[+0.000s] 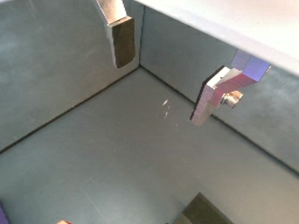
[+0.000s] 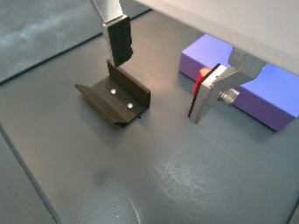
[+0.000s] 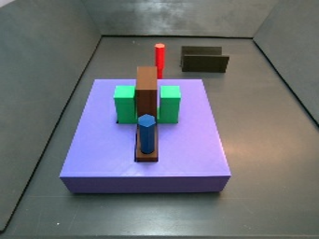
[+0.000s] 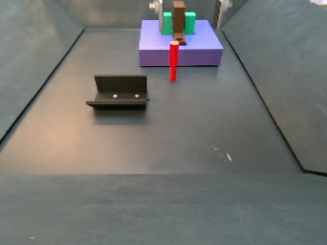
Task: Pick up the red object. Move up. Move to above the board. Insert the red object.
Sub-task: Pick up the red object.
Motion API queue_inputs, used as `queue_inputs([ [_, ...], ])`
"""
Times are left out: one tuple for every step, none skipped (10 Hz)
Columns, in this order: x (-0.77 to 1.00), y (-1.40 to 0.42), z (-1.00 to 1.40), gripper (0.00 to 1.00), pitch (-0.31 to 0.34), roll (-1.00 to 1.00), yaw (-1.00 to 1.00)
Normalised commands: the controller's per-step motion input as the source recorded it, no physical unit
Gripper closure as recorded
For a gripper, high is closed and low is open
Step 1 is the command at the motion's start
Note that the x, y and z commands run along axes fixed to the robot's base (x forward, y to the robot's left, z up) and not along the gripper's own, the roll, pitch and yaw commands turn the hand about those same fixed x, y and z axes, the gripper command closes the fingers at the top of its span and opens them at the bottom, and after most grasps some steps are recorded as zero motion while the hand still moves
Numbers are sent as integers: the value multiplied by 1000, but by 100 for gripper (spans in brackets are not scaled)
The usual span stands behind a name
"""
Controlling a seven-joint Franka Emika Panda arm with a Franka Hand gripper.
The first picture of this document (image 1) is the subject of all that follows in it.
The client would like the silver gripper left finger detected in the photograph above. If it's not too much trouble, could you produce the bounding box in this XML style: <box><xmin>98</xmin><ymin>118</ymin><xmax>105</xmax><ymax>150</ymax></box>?
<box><xmin>93</xmin><ymin>0</ymin><xmax>136</xmax><ymax>68</ymax></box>

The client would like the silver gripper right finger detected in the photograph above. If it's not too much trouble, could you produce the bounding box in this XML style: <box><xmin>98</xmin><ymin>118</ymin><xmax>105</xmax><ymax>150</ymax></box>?
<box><xmin>190</xmin><ymin>50</ymin><xmax>270</xmax><ymax>126</ymax></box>

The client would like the red peg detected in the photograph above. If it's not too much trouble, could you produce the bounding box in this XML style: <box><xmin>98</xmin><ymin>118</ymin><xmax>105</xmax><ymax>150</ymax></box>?
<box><xmin>55</xmin><ymin>220</ymin><xmax>70</xmax><ymax>224</ymax></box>

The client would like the purple block board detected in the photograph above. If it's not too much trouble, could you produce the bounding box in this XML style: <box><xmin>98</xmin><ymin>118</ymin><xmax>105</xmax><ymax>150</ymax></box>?
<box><xmin>0</xmin><ymin>202</ymin><xmax>10</xmax><ymax>224</ymax></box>

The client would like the black angled holder bracket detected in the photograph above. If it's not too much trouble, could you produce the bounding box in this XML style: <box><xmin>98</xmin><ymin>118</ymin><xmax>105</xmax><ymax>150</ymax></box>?
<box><xmin>168</xmin><ymin>192</ymin><xmax>233</xmax><ymax>224</ymax></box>

